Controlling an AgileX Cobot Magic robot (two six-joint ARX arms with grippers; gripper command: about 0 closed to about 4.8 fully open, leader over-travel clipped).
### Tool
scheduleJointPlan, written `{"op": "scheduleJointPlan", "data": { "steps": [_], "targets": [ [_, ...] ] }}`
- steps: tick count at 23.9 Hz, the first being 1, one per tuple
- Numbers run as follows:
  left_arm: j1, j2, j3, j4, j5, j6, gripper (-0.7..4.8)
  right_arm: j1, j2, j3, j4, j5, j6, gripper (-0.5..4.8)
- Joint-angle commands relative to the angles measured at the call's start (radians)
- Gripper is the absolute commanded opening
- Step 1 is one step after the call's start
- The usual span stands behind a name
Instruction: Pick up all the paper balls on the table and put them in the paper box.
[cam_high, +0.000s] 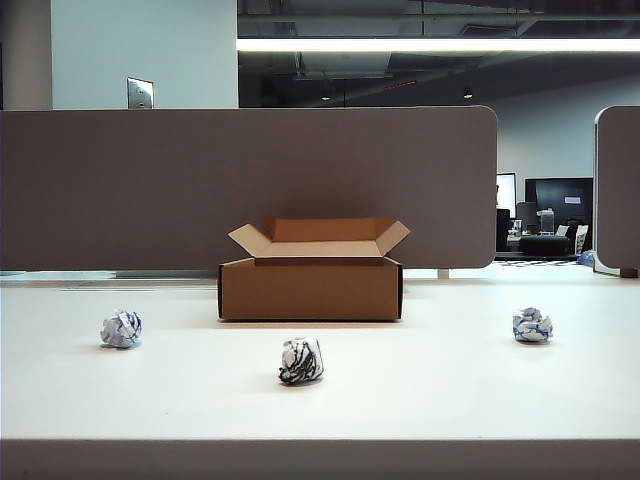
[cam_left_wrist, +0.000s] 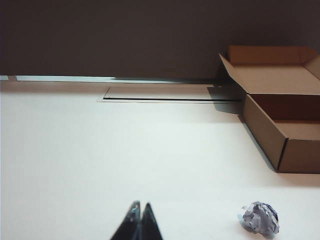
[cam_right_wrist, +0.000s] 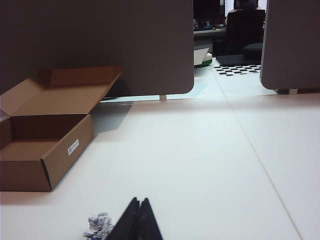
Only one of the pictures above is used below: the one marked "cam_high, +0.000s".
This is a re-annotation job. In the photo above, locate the blue-scribbled paper ball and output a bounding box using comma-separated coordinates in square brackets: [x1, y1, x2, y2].
[99, 308, 144, 350]
[511, 306, 555, 345]

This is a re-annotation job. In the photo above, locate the brown cardboard box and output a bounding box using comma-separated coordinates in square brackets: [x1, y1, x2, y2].
[217, 214, 412, 322]

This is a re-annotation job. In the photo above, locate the black-scribbled crumpled paper ball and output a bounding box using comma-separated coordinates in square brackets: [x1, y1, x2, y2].
[277, 336, 325, 386]

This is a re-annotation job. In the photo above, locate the white-framed background monitor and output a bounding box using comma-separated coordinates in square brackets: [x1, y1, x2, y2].
[497, 172, 517, 211]

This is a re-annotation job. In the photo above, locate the wide grey desk divider panel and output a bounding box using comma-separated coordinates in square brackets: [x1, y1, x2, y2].
[0, 104, 500, 272]

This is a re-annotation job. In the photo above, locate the long ceiling light strip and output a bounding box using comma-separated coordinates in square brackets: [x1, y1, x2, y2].
[236, 37, 640, 53]

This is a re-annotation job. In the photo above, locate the dark round ottoman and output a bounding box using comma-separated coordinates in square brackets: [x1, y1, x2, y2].
[518, 234, 572, 257]

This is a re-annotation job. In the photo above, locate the large black background screen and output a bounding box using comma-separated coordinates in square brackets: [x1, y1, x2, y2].
[524, 177, 595, 226]

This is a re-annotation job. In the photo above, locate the grey divider panel white edge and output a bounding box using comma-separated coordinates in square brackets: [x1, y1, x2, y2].
[593, 104, 640, 277]

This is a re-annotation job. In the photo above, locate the metal wall switch plate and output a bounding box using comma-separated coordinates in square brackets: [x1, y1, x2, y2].
[126, 76, 155, 110]

